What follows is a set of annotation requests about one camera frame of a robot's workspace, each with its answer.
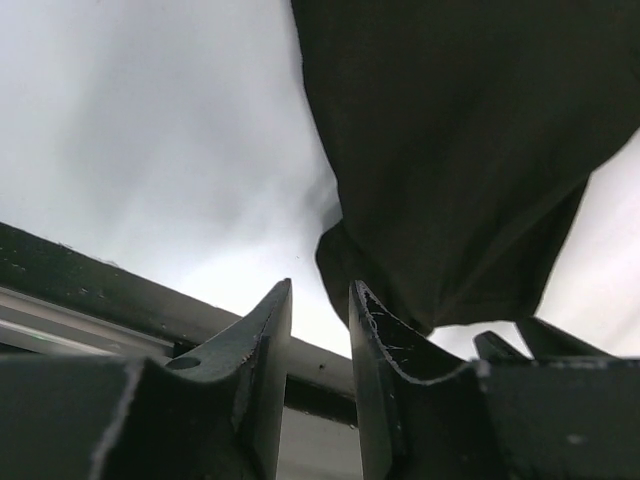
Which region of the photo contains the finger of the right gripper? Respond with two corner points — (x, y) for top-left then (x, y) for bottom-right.
(517, 317), (612, 358)
(473, 331), (527, 360)

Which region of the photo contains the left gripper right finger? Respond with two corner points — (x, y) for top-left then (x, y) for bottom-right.
(349, 282), (639, 479)

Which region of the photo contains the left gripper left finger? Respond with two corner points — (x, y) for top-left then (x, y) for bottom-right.
(1, 280), (292, 479)

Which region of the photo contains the black printed t-shirt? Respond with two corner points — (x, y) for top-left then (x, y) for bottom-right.
(292, 1), (639, 334)

